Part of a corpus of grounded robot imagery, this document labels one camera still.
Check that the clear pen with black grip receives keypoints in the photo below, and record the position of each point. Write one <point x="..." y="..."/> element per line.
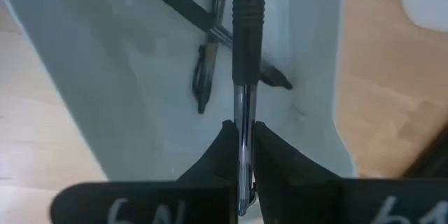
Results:
<point x="247" y="42"/>
<point x="204" y="73"/>
<point x="182" y="3"/>

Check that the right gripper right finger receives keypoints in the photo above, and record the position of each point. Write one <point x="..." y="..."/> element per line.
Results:
<point x="332" y="203"/>

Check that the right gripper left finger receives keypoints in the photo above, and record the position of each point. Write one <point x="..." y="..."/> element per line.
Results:
<point x="157" y="204"/>

